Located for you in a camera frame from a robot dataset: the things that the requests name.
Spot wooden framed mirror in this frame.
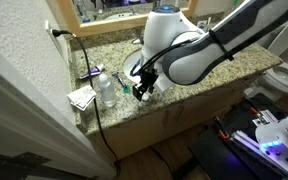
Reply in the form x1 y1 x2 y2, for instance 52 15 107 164
55 0 198 38

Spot white wall outlet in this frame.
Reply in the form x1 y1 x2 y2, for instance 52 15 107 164
44 20 65 54

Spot clear plastic water bottle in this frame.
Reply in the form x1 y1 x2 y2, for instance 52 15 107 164
97 73 118 108

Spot white paper packets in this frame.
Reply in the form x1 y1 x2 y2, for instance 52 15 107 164
66 84 98 112

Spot black robot cart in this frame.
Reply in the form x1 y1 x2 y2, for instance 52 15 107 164
188 93 288 180

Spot black cable strap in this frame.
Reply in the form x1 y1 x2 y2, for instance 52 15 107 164
207 29 235 63

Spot white toilet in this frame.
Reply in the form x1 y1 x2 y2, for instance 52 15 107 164
243 14 288 103

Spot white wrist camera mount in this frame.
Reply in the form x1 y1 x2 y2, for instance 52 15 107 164
153 71 175 94

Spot dark metal bracket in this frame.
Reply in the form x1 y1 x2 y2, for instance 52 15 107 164
0 149 98 180

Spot chrome faucet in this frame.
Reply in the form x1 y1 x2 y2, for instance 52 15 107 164
131 31 144 46

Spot white door frame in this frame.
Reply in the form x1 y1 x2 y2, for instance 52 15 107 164
0 39 117 180

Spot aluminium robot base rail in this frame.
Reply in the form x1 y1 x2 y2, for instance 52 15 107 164
228 109 288 180

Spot wooden vanity cabinet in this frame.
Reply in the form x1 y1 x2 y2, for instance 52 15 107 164
83 71 278 161

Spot purple toothpaste tube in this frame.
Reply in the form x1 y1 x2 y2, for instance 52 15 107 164
78 63 106 81

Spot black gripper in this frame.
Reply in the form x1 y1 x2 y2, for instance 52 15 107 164
132 70 159 102

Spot white sink basin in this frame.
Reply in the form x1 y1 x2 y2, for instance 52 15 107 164
122 49 144 84

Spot white contact lens case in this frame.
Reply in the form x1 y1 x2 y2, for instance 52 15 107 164
141 92 151 103

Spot blue razor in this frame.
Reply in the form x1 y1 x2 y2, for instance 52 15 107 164
111 72 129 90

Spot black orange clamp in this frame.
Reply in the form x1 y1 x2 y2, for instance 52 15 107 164
247 104 263 118
213 116 232 141

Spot black power cable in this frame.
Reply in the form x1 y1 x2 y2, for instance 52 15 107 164
52 29 122 178

